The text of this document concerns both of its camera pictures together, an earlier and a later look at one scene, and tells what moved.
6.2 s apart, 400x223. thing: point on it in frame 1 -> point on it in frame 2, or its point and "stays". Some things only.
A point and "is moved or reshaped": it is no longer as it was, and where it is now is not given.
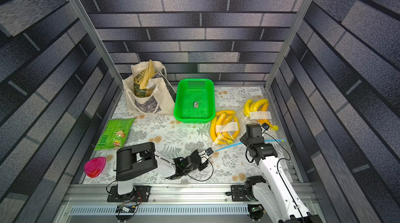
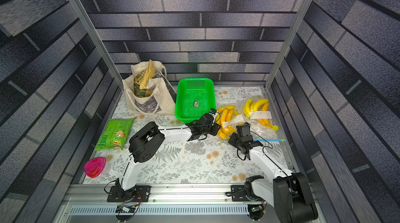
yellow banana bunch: (261, 105) stays
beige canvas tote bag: (163, 102) stays
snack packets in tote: (140, 80) stays
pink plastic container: (94, 166) stays
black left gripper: (204, 165) -> (216, 127)
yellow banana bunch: (224, 127) is moved or reshaped
